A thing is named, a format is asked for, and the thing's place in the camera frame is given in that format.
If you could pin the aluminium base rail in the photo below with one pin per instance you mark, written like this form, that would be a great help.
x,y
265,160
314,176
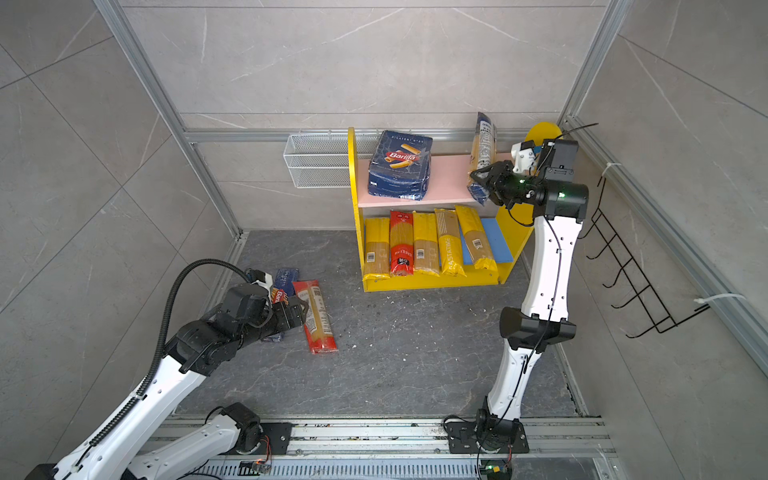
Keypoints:
x,y
421,448

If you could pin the yellow spaghetti pack barcode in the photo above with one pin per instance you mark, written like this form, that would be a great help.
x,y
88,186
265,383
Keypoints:
x,y
426,251

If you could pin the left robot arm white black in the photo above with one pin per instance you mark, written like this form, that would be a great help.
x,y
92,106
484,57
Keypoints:
x,y
184,362

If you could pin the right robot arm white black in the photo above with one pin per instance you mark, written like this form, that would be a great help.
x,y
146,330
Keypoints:
x,y
559,210

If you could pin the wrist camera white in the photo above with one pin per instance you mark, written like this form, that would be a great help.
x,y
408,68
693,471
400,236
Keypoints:
x,y
524,157
260,278

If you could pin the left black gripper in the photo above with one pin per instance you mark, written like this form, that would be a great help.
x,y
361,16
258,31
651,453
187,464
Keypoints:
x,y
286,321

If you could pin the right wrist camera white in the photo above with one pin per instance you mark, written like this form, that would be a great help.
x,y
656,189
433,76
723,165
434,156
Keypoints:
x,y
524,157

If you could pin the black wire hook rack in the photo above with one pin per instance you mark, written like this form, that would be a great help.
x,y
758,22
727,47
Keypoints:
x,y
630,270

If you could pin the yellow pink blue shelf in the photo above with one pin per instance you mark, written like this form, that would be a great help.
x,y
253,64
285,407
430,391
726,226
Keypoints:
x,y
447,189

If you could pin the dark label spaghetti pack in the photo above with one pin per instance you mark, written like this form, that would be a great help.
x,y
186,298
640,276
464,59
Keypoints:
x,y
483,155

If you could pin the blue Barilla pasta bag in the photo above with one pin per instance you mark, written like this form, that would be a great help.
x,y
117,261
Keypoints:
x,y
400,166

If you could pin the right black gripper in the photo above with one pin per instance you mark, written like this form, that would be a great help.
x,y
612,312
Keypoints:
x,y
501,171

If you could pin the blue Barilla spaghetti box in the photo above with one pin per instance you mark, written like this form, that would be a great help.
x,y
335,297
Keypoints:
x,y
287,279

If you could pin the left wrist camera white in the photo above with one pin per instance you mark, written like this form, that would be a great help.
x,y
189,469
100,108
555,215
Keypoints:
x,y
260,278

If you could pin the red blue spaghetti pack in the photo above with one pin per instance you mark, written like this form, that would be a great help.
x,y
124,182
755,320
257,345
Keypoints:
x,y
317,325

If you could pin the yellow spaghetti pack top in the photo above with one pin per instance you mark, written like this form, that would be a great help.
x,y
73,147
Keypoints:
x,y
376,264

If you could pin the white wire mesh basket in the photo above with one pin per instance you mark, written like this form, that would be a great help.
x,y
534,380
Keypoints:
x,y
318,160

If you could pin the yellow spaghetti pack white lettering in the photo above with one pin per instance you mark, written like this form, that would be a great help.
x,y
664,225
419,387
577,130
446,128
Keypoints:
x,y
449,243

